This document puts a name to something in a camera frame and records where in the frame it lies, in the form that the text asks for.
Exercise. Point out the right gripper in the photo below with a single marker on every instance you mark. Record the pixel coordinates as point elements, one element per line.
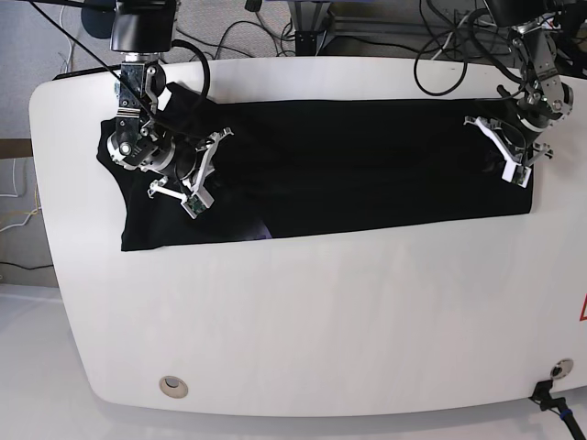
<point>184,167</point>

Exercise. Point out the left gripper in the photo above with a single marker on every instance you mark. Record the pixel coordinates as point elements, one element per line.
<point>513,144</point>

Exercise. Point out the black T-shirt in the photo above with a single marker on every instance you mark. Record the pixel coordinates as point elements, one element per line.
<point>306,168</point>

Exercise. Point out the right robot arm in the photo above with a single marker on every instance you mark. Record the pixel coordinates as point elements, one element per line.
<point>143,31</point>

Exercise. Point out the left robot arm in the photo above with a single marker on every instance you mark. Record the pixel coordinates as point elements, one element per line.
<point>513,122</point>

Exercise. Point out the blue round lamp base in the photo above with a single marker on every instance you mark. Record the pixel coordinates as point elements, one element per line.
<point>98,24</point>

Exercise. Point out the red warning sticker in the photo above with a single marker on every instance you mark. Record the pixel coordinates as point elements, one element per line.
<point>583,315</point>

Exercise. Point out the left table grommet hole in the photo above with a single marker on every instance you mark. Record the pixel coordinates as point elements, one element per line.
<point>173,387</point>

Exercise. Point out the table grommet hole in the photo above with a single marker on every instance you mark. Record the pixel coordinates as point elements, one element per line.
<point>173,387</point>
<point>562,369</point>

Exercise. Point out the right table grommet hole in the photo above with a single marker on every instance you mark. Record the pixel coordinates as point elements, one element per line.
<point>562,369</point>

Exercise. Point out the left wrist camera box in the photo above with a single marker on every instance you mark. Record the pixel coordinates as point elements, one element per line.
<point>516,173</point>

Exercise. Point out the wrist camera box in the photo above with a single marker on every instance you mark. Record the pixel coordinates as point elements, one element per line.
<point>516,173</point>
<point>196,203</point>

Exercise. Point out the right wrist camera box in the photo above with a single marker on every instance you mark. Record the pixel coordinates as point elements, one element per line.
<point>196,203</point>

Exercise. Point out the black frame base block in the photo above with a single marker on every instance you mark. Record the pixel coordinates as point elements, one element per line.
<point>308,43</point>

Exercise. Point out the black clamp with cable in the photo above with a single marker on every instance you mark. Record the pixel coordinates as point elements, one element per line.
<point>542,398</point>

